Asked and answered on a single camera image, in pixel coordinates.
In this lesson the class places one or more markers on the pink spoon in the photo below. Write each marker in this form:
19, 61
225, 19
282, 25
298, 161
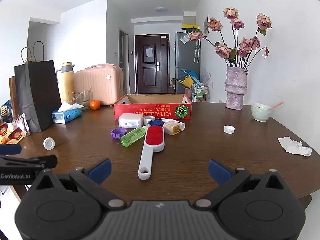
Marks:
277, 104

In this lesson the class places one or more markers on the white bottle cap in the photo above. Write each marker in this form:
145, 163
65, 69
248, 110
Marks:
229, 129

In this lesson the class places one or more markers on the bunch of dried pink roses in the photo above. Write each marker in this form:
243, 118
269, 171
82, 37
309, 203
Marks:
264, 21

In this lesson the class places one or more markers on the round ceiling lamp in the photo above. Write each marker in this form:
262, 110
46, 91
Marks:
161, 9

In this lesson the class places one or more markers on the orange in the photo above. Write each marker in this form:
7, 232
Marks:
95, 105

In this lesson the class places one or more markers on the white jar lid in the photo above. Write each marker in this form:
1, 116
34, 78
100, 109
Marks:
48, 143

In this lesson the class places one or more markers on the white spray bottle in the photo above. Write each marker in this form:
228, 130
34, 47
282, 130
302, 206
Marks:
165, 120

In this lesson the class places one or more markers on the pink suitcase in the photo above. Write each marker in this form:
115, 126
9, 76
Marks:
100, 85

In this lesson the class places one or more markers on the yellow thermos jug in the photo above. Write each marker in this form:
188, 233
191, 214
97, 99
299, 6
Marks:
65, 82

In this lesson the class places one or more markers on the blue bag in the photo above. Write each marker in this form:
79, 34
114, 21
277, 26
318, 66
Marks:
192, 73

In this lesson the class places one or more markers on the purple textured vase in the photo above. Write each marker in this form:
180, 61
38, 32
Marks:
235, 90

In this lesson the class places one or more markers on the glass side door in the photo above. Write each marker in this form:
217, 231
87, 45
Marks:
123, 62

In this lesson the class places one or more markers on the red cardboard box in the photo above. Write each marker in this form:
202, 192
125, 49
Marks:
150, 111

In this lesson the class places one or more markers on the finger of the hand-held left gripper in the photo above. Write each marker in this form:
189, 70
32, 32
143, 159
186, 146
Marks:
37, 161
10, 149

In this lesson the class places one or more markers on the white plastic container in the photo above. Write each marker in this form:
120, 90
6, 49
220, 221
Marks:
130, 121

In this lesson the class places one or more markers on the crumpled white tissue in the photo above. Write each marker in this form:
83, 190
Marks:
292, 146

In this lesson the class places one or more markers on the dark brown door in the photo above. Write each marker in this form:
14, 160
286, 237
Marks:
152, 75

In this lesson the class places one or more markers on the red snack packet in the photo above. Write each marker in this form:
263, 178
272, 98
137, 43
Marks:
15, 132

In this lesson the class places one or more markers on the grey refrigerator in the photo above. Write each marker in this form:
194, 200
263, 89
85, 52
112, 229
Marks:
187, 62

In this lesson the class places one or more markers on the white lint brush red pad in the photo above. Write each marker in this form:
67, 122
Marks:
146, 160

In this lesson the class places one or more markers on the small white jar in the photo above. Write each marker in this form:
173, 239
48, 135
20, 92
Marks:
147, 117

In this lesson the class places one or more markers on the glass jug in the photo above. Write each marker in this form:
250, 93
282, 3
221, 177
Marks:
82, 97

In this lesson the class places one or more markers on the brown paper bag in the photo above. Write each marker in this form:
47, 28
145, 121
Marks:
13, 95

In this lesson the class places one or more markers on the rattan ball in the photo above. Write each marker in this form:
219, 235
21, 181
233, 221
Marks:
4, 111

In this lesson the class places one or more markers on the yellow bag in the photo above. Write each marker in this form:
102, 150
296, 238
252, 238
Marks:
188, 81

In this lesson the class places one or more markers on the plain cardboard box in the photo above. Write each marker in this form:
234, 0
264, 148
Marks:
189, 17

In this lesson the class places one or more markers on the black paper bag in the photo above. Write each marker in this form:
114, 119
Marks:
37, 92

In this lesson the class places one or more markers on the blue tissue pack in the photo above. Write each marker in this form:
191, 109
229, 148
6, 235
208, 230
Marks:
70, 113

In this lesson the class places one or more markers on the beige cube plug adapter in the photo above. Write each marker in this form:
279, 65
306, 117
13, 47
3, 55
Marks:
171, 127

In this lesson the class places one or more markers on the pale green bowl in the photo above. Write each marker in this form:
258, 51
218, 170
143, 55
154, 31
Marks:
261, 115

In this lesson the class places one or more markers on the blue lid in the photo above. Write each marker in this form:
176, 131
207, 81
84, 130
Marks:
155, 122

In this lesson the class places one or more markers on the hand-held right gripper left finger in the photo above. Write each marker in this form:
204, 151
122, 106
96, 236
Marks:
100, 170

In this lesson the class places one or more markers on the clear folded umbrella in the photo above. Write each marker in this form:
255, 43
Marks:
196, 51

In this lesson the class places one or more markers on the purple lid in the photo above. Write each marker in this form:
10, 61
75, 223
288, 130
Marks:
113, 135

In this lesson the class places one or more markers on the green spray bottle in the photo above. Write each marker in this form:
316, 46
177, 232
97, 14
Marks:
131, 137

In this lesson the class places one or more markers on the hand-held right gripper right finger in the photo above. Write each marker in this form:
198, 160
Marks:
220, 171

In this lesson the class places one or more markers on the yellow flat box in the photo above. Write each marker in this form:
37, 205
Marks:
190, 26

